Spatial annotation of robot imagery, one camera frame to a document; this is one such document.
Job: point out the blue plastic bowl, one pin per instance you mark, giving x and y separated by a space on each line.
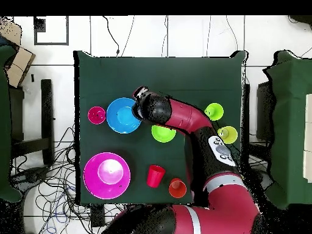
119 117

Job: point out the small green plastic bowl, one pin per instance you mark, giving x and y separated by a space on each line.
163 135

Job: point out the red plastic cup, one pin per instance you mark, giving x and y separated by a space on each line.
154 176

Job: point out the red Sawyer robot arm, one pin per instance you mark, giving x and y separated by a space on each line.
190 117

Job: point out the white boxes stack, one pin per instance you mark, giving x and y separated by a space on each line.
308 121

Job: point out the dark green tablecloth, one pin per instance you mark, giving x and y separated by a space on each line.
158 73

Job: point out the magenta plastic cup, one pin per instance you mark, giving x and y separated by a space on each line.
97 115

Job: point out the light green plastic cup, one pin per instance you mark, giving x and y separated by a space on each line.
217 112

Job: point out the large pink plastic bowl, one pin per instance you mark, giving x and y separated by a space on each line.
92 175

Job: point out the yellow plastic cup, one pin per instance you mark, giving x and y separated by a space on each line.
232 136

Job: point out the red-orange plastic cup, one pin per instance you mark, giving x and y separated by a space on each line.
177 191

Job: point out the black box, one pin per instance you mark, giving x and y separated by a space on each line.
263 112

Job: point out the brown cardboard box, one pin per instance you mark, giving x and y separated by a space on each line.
19 63

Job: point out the grey base with black knob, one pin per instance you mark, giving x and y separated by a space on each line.
31 176

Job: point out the green cloth covered table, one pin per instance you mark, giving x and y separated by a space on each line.
3 121
290 121

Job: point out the black stand frame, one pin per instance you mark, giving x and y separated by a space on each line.
46 109

